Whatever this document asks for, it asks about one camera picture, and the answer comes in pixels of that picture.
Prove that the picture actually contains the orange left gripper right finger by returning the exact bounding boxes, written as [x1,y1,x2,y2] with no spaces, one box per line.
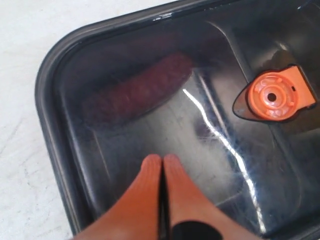
[163,154,260,240]

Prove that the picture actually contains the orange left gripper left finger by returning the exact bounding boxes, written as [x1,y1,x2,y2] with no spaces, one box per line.
[74,154,162,240]

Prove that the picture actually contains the red toy sausage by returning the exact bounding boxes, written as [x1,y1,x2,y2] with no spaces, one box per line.
[82,52,194,125]

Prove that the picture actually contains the dark transparent lunch box lid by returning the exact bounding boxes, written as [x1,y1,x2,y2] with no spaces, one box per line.
[35,0,320,240]

